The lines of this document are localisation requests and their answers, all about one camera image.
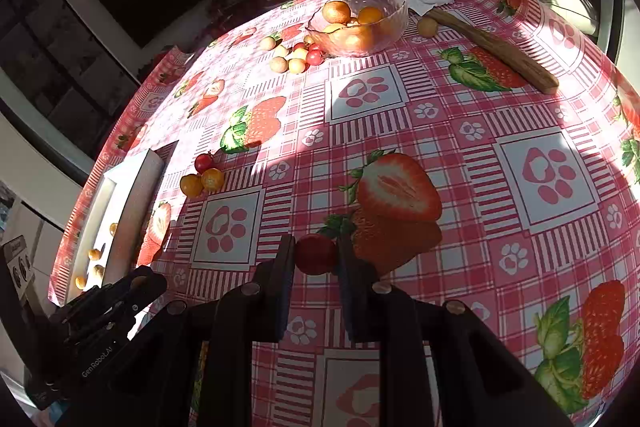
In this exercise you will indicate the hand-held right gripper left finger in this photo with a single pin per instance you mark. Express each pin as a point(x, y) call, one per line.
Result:
point(286, 302)

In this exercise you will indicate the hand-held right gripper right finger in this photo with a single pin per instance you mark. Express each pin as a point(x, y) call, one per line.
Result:
point(346, 302)

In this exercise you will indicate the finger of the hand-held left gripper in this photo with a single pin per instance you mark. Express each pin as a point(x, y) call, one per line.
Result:
point(115, 317)
point(135, 284)

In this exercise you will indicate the tan longan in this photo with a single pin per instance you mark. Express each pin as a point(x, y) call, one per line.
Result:
point(278, 65)
point(427, 27)
point(280, 52)
point(268, 43)
point(98, 271)

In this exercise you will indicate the white cardboard box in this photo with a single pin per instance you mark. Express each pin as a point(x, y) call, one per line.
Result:
point(132, 202)

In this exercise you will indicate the strawberry print tablecloth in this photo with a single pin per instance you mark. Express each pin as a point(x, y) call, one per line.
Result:
point(450, 117)

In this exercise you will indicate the pale yellow cherry tomato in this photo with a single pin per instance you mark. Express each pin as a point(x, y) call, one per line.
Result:
point(296, 66)
point(300, 54)

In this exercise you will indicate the glass door cabinet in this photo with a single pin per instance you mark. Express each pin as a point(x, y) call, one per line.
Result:
point(50, 62)

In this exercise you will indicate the round orange fruit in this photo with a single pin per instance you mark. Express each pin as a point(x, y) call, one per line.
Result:
point(357, 38)
point(336, 12)
point(370, 15)

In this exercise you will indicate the clear glass bowl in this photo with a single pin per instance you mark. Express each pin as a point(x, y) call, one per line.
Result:
point(357, 24)

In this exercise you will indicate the wooden stick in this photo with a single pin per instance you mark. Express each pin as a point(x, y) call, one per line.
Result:
point(495, 52)

